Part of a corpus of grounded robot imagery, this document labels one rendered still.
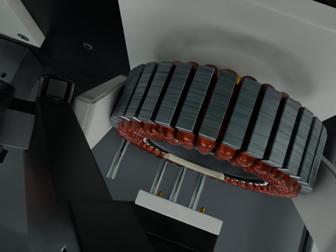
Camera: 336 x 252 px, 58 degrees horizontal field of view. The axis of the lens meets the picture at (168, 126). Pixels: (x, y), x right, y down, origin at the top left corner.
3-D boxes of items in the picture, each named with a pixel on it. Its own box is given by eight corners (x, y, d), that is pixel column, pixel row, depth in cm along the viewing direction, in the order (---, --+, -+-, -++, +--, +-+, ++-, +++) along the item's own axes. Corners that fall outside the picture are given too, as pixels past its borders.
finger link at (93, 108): (73, 169, 12) (56, 163, 12) (117, 123, 19) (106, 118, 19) (93, 102, 11) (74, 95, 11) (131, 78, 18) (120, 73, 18)
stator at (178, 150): (125, 19, 12) (87, 103, 11) (389, 120, 12) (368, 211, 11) (135, 98, 23) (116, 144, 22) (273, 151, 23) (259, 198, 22)
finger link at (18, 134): (40, 164, 10) (-41, 134, 10) (90, 124, 15) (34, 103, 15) (50, 126, 10) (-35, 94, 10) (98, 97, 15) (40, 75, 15)
